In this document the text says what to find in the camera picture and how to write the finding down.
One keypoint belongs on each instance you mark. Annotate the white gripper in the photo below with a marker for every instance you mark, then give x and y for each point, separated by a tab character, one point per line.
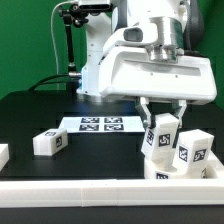
128	72

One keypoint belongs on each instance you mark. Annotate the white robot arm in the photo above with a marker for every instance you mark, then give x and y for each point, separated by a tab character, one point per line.
166	29

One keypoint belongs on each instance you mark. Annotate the white U-shaped fence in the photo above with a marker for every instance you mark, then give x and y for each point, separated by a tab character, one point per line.
134	192

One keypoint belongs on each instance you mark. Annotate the white marker sheet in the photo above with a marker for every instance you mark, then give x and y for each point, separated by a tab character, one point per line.
108	124

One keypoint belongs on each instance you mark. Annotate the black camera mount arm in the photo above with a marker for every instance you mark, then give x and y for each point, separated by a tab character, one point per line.
72	17

